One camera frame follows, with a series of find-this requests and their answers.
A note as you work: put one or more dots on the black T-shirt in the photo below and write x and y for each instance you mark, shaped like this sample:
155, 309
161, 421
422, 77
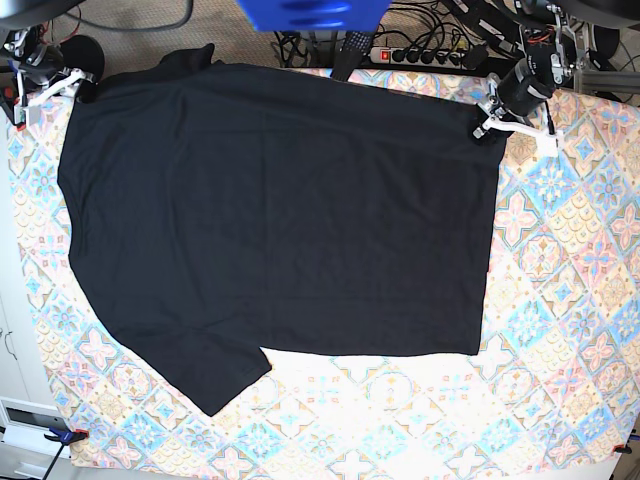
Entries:
219, 210

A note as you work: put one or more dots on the patterned tablecloth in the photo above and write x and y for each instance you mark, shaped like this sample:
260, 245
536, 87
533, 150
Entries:
553, 389

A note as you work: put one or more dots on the black round stand base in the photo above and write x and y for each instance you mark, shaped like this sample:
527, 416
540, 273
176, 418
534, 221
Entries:
85, 53

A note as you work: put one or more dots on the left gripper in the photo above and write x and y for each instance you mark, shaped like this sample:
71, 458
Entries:
514, 98

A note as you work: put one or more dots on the white power strip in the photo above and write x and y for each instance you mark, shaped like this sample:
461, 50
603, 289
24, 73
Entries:
416, 57

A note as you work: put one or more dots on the black perforated bracket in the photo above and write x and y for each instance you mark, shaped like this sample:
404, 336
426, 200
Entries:
355, 46

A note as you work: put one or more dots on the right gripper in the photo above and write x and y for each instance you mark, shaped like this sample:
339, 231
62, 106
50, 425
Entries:
42, 75

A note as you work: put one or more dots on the blue clamp bottom left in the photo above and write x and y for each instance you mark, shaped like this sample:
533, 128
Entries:
64, 438

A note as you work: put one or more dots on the white cabinet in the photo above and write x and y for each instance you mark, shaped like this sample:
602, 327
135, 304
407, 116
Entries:
24, 386

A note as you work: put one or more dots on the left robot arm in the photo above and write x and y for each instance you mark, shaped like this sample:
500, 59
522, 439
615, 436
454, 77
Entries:
537, 36

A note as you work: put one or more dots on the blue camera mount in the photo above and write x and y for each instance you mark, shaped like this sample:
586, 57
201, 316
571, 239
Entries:
314, 15

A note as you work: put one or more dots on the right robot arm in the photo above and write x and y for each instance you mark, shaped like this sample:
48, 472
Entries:
11, 41

